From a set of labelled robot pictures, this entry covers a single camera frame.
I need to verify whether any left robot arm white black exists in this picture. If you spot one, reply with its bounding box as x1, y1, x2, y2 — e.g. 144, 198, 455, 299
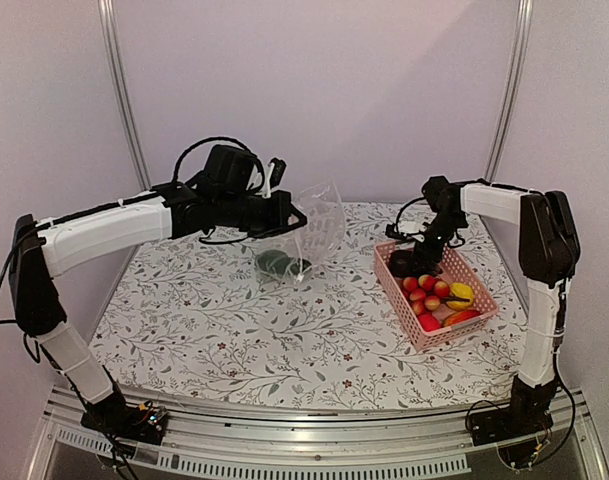
3, 136, 307, 434

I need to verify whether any floral patterned tablecloth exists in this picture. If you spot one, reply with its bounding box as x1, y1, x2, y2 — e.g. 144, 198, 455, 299
90, 203, 527, 409

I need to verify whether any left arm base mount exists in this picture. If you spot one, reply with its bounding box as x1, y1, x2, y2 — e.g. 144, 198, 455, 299
81, 395, 169, 446

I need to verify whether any dark purple eggplant toy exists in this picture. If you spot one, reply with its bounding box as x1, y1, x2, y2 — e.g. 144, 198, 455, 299
388, 250, 416, 278

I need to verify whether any orange red mango toy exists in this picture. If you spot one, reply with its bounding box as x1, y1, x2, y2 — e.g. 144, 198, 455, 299
442, 309, 481, 327

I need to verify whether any right aluminium frame post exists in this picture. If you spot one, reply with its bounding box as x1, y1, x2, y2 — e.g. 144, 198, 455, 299
484, 0, 533, 181

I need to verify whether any clear zip top bag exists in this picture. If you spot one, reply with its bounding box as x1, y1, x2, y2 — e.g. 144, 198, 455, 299
254, 179, 346, 285

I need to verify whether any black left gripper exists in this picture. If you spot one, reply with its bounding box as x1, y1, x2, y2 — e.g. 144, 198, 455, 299
216, 188, 307, 239

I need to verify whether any front aluminium rail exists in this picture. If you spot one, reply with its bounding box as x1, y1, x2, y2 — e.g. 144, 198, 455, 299
26, 387, 609, 479

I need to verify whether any red yellow peach toy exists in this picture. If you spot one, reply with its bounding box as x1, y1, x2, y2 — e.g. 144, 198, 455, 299
401, 276, 419, 293

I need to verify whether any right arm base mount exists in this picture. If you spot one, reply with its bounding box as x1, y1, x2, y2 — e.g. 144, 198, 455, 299
465, 376, 559, 470

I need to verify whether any red yellow apple toy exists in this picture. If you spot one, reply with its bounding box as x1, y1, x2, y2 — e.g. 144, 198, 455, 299
418, 274, 437, 292

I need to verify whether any pink perforated plastic basket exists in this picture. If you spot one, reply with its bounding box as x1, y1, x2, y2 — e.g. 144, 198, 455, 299
374, 242, 499, 351

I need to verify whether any aluminium frame post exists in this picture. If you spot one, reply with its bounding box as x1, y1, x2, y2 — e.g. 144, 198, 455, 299
484, 0, 533, 181
97, 0, 152, 189

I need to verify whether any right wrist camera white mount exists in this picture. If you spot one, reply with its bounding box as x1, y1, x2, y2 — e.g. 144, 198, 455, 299
385, 221, 425, 241

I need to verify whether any yellow lemon toy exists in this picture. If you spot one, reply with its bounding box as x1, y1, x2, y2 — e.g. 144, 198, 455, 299
446, 282, 475, 311

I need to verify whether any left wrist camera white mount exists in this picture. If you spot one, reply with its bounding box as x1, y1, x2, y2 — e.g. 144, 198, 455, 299
261, 158, 286, 199

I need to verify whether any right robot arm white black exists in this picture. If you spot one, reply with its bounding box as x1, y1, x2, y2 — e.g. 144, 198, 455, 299
411, 176, 580, 436

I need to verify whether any left aluminium frame post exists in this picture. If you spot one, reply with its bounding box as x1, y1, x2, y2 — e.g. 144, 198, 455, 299
97, 0, 152, 189

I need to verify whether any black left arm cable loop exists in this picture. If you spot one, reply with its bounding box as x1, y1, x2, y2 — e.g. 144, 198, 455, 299
172, 134, 255, 184

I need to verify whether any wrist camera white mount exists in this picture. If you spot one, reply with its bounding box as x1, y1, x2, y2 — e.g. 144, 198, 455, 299
385, 221, 425, 241
261, 158, 286, 199

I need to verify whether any red strawberry toy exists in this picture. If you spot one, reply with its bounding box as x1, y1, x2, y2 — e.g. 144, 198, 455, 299
418, 313, 442, 332

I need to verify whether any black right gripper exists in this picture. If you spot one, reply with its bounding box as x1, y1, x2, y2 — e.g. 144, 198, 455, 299
409, 213, 467, 275

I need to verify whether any green cucumber toy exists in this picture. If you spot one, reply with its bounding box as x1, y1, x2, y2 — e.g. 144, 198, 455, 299
286, 257, 312, 282

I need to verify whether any small red peach toy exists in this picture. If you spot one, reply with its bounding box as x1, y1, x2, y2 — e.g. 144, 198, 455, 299
424, 295, 442, 311

